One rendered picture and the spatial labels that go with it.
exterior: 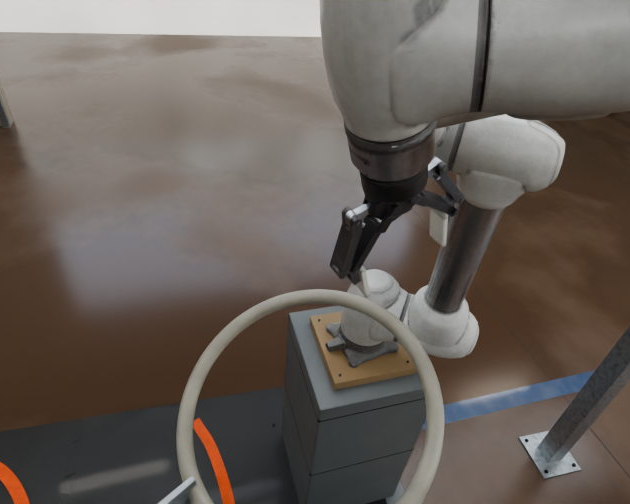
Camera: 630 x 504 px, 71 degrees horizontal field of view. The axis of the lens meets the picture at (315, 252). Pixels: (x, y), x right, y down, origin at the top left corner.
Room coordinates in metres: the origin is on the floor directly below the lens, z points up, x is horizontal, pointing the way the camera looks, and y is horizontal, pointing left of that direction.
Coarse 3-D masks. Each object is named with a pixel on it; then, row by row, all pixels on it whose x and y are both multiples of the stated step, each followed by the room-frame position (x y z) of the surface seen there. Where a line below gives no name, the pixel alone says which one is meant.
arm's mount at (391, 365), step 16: (320, 320) 1.05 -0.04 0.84; (336, 320) 1.06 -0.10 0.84; (320, 336) 0.98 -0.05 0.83; (320, 352) 0.94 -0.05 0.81; (336, 352) 0.92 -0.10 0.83; (400, 352) 0.95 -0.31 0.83; (336, 368) 0.86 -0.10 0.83; (352, 368) 0.86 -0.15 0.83; (368, 368) 0.87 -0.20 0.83; (384, 368) 0.88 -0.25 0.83; (400, 368) 0.88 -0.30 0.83; (336, 384) 0.80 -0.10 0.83; (352, 384) 0.82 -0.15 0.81
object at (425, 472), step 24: (264, 312) 0.65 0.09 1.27; (360, 312) 0.64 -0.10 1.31; (384, 312) 0.62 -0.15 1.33; (216, 336) 0.60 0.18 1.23; (408, 336) 0.57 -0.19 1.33; (192, 384) 0.51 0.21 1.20; (432, 384) 0.48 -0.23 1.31; (192, 408) 0.47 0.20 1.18; (432, 408) 0.44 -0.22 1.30; (192, 432) 0.43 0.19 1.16; (432, 432) 0.40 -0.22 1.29; (192, 456) 0.39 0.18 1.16; (432, 456) 0.37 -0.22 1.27; (432, 480) 0.34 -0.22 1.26
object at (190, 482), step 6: (186, 480) 0.34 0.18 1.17; (192, 480) 0.34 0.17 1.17; (180, 486) 0.33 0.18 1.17; (186, 486) 0.33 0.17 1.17; (192, 486) 0.33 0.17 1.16; (174, 492) 0.32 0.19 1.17; (180, 492) 0.32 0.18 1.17; (186, 492) 0.32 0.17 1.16; (168, 498) 0.31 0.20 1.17; (174, 498) 0.31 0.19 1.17; (180, 498) 0.32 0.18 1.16; (186, 498) 0.32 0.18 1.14
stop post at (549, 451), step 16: (624, 336) 1.15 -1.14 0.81; (624, 352) 1.11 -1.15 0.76; (608, 368) 1.12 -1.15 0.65; (624, 368) 1.08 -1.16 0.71; (592, 384) 1.13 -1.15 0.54; (608, 384) 1.09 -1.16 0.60; (624, 384) 1.10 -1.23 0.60; (576, 400) 1.14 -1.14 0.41; (592, 400) 1.10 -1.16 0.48; (608, 400) 1.09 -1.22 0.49; (560, 416) 1.15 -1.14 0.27; (576, 416) 1.11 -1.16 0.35; (592, 416) 1.09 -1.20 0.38; (544, 432) 1.23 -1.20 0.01; (560, 432) 1.11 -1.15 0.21; (576, 432) 1.09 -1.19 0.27; (528, 448) 1.14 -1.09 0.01; (544, 448) 1.13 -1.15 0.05; (560, 448) 1.08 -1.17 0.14; (544, 464) 1.07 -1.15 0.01; (560, 464) 1.08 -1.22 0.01; (576, 464) 1.09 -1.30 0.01
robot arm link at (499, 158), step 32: (480, 128) 0.81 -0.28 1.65; (512, 128) 0.80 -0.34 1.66; (544, 128) 0.81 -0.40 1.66; (480, 160) 0.78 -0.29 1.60; (512, 160) 0.77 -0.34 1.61; (544, 160) 0.76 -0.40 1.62; (480, 192) 0.79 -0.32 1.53; (512, 192) 0.77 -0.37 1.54; (448, 224) 0.88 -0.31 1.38; (480, 224) 0.81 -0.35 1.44; (448, 256) 0.85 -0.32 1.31; (480, 256) 0.84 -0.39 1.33; (448, 288) 0.85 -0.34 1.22; (416, 320) 0.87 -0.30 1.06; (448, 320) 0.84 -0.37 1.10; (448, 352) 0.83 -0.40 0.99
